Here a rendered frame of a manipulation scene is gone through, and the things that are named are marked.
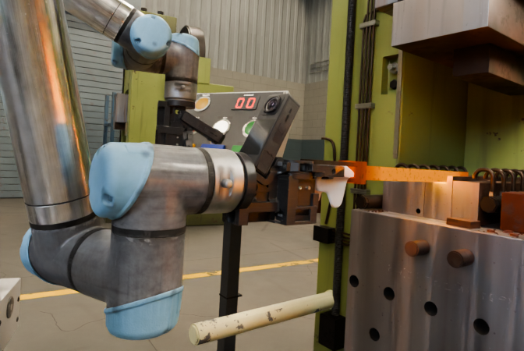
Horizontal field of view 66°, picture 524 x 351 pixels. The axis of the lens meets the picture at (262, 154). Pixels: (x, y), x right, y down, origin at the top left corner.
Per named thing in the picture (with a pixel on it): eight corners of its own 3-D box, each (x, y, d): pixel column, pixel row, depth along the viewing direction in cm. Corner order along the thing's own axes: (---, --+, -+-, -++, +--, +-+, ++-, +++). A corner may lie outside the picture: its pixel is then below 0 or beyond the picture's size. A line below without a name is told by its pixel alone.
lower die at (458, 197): (477, 226, 71) (479, 178, 71) (381, 210, 87) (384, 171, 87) (557, 214, 96) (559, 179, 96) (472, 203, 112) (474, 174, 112)
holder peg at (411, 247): (417, 258, 69) (418, 242, 69) (403, 254, 71) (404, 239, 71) (430, 256, 71) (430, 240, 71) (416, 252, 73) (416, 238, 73)
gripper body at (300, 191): (283, 214, 58) (211, 218, 51) (287, 155, 58) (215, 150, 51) (321, 223, 52) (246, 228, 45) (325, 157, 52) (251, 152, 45)
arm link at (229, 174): (185, 147, 48) (221, 147, 42) (217, 149, 51) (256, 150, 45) (181, 209, 48) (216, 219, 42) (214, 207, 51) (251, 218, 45)
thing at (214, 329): (197, 352, 85) (199, 327, 85) (186, 342, 89) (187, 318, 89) (338, 311, 112) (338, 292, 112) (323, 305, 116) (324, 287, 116)
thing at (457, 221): (446, 224, 71) (446, 217, 71) (456, 223, 73) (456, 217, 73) (470, 228, 67) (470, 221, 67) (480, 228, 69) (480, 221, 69)
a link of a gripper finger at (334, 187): (349, 205, 60) (302, 207, 55) (352, 166, 60) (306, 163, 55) (366, 208, 58) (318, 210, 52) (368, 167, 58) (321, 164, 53)
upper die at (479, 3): (487, 26, 71) (490, -27, 71) (390, 47, 87) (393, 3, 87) (565, 68, 97) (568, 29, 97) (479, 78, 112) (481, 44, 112)
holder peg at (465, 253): (462, 270, 63) (463, 253, 63) (445, 266, 65) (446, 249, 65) (474, 267, 65) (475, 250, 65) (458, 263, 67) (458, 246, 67)
